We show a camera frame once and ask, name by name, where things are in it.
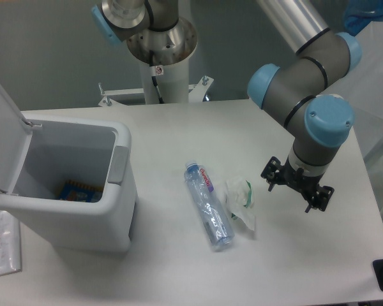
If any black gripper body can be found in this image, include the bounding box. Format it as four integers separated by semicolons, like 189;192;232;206
282;159;320;197

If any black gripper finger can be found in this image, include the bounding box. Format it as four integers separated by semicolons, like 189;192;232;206
260;156;282;191
304;185;334;213

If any clear green plastic wrapper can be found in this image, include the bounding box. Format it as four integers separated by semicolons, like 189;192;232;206
225;176;255;231

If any clear plastic water bottle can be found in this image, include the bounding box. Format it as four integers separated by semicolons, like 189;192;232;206
184;161;234;250

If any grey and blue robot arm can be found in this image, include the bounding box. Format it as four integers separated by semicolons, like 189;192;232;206
91;1;361;210

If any white trash can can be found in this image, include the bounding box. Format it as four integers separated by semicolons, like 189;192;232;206
0;116;137;252

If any white trash can lid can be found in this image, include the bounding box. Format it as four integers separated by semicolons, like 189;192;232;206
0;84;42;196

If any blue water jug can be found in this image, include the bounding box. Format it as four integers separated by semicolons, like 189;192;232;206
343;0;383;36

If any blue snack packet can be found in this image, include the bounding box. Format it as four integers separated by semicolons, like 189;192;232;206
58;180;103;203

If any paper sheet in plastic sleeve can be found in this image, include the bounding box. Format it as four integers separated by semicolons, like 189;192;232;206
0;210;22;276

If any white pedestal base frame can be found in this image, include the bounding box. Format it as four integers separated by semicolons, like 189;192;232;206
98;75;214;107

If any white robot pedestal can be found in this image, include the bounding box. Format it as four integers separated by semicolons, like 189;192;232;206
139;59;189;104

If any black cable on pedestal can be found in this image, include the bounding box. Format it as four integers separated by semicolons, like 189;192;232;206
149;50;165;105

